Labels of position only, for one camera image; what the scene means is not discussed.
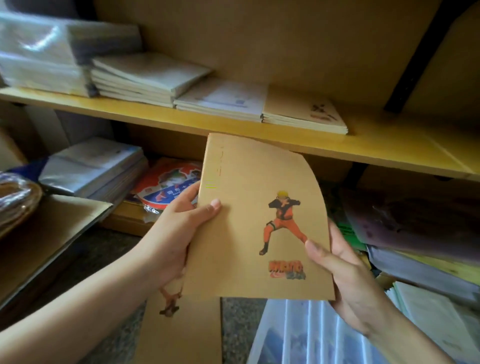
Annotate person's right hand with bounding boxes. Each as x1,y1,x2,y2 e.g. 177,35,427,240
305,219,391,337

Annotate person's left hand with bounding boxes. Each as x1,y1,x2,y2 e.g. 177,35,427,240
134,182,223,290

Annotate brown notebook with cartoon figure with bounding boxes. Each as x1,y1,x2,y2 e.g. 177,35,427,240
134,277,223,364
182,133,335,302

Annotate person's right forearm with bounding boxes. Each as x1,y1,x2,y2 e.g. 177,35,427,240
364,300,457,364

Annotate person's left forearm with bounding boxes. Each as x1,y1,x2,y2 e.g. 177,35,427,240
0,240,166,364

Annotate green paper pack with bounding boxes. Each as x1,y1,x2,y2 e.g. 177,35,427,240
335,220,366,251

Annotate round red printed fan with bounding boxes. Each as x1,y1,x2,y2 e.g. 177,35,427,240
129,158,204,215

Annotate flat brown cardboard box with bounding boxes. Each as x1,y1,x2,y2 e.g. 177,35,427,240
98,200,160,238

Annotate clear plastic sleeve packs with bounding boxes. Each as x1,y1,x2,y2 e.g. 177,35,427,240
246,299,389,364

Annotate stack of mixed paper pads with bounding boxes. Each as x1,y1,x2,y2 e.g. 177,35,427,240
365,244,480,304

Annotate stack of wrapped white booklets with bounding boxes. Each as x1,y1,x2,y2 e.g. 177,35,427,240
38,136,149,205

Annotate thin stack of white notebooks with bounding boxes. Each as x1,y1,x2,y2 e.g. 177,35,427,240
173,78,269,123

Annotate yellow wooden shelf board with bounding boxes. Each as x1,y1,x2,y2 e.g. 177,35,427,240
0,87,480,183

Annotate white printed booklets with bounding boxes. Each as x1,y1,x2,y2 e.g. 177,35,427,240
385,280,480,364

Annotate stack of brown notebooks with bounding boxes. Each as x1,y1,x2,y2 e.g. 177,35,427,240
261,89,349,136

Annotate thick stack of white notebooks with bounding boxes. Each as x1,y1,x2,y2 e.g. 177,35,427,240
90,52,213,109

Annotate open cardboard box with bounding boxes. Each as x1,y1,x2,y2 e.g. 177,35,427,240
0,193,114,312

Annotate stack of plastic-wrapped packs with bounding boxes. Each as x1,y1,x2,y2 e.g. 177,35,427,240
0,10,144,98

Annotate black shelf bracket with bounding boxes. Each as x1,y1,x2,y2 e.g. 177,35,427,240
384,0,467,114

